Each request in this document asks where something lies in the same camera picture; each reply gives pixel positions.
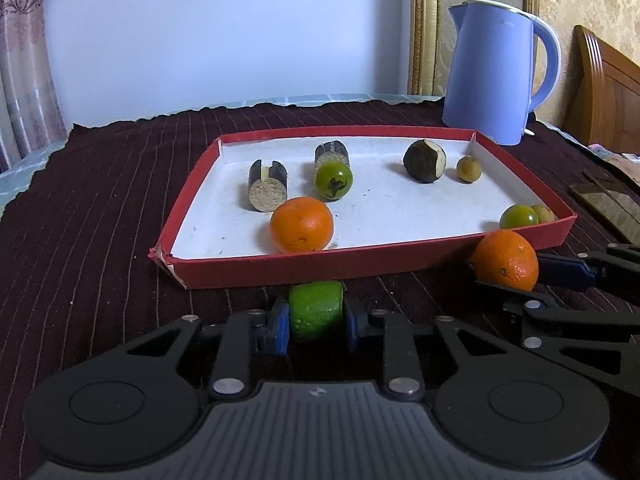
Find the pink patterned curtain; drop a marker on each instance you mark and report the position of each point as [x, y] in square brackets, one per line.
[25, 60]

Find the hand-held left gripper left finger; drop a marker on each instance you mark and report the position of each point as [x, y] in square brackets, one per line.
[280, 328]

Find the floral bedding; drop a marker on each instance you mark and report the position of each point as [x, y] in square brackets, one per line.
[617, 162]

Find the red cardboard tray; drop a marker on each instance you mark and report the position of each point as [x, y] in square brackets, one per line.
[390, 210]

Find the tan longan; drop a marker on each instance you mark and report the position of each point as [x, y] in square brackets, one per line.
[546, 214]
[469, 169]

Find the blue electric kettle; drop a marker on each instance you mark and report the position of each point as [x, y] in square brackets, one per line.
[485, 75]

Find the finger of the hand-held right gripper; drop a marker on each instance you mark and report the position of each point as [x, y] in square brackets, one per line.
[550, 316]
[560, 270]

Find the green tomato with stem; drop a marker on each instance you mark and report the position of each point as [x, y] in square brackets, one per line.
[332, 180]

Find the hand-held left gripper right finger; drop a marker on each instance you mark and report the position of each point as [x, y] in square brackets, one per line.
[352, 328]

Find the green citrus fruit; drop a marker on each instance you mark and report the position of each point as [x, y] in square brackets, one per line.
[517, 217]
[315, 310]

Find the dark red striped cloth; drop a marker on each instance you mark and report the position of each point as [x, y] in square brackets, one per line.
[100, 210]

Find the wooden headboard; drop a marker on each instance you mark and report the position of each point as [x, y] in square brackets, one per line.
[605, 105]

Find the orange mandarin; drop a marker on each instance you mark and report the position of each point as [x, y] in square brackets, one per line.
[300, 225]
[505, 260]

